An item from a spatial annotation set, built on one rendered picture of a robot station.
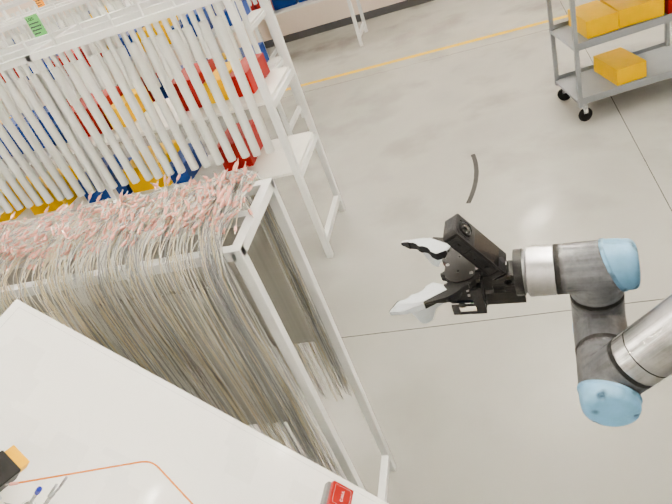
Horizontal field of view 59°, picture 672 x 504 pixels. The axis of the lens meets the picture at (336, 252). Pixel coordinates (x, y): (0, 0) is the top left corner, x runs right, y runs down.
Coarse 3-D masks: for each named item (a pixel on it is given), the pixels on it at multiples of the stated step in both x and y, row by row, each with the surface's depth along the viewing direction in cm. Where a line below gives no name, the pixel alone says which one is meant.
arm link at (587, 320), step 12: (624, 300) 87; (576, 312) 89; (588, 312) 86; (600, 312) 86; (612, 312) 86; (624, 312) 88; (576, 324) 88; (588, 324) 86; (600, 324) 85; (612, 324) 84; (624, 324) 86; (576, 336) 87
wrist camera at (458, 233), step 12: (456, 216) 86; (444, 228) 86; (456, 228) 85; (468, 228) 85; (444, 240) 85; (456, 240) 85; (468, 240) 85; (480, 240) 87; (468, 252) 86; (480, 252) 86; (492, 252) 88; (504, 252) 90; (480, 264) 87; (492, 264) 87; (504, 264) 88; (492, 276) 88
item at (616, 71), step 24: (600, 0) 417; (624, 0) 399; (648, 0) 386; (552, 24) 430; (576, 24) 384; (600, 24) 392; (624, 24) 393; (648, 24) 386; (552, 48) 440; (576, 48) 393; (648, 48) 444; (576, 72) 403; (600, 72) 434; (624, 72) 410; (648, 72) 419; (576, 96) 424; (600, 96) 413
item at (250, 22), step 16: (64, 0) 567; (80, 0) 508; (96, 0) 510; (128, 0) 558; (240, 0) 491; (16, 16) 584; (256, 16) 525; (0, 32) 537; (272, 32) 556; (256, 48) 511; (272, 64) 555; (64, 96) 633; (288, 128) 554; (64, 160) 618
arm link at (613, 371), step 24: (648, 312) 75; (600, 336) 83; (624, 336) 76; (648, 336) 73; (576, 360) 85; (600, 360) 79; (624, 360) 75; (648, 360) 73; (600, 384) 77; (624, 384) 76; (648, 384) 75; (600, 408) 77; (624, 408) 76
